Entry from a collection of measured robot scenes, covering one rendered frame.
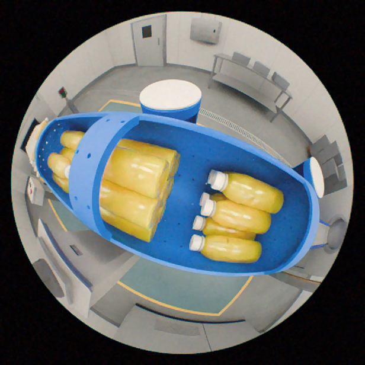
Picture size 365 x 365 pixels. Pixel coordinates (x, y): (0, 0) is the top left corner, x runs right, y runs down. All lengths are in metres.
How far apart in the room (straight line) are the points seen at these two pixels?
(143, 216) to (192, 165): 0.22
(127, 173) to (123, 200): 0.06
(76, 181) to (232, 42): 3.35
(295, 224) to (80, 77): 5.40
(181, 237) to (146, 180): 0.22
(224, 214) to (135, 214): 0.18
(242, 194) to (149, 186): 0.18
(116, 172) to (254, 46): 3.29
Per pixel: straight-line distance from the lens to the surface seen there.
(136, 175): 0.18
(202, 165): 0.36
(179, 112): 0.49
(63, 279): 0.43
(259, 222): 0.32
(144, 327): 1.76
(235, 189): 0.25
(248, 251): 0.32
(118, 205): 0.22
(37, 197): 0.84
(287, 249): 0.35
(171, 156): 0.24
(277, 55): 3.33
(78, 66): 5.19
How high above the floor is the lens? 1.34
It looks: 75 degrees down
